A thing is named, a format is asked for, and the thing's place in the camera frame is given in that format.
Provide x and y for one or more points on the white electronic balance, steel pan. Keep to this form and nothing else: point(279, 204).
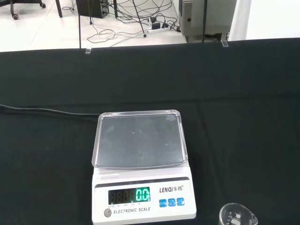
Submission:
point(140, 178)

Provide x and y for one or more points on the white power strip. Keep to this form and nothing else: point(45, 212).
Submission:
point(157, 30)

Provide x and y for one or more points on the clear plastic cloth clip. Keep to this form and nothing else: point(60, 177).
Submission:
point(87, 51)
point(224, 43)

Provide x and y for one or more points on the black tripod leg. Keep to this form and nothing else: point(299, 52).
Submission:
point(140, 20)

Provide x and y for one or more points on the thin black stand pole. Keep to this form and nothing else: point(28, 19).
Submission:
point(80, 25)
point(204, 21)

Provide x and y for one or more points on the grey metal cabinet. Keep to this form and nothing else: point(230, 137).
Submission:
point(206, 18)

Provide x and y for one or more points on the black bench cloth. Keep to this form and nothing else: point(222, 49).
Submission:
point(47, 152)

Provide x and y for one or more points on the black computer tower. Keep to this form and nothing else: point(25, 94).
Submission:
point(92, 8)

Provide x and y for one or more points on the dark desk leg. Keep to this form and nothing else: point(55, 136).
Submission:
point(59, 8)

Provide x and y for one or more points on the black office chair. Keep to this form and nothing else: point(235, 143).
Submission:
point(14, 8)

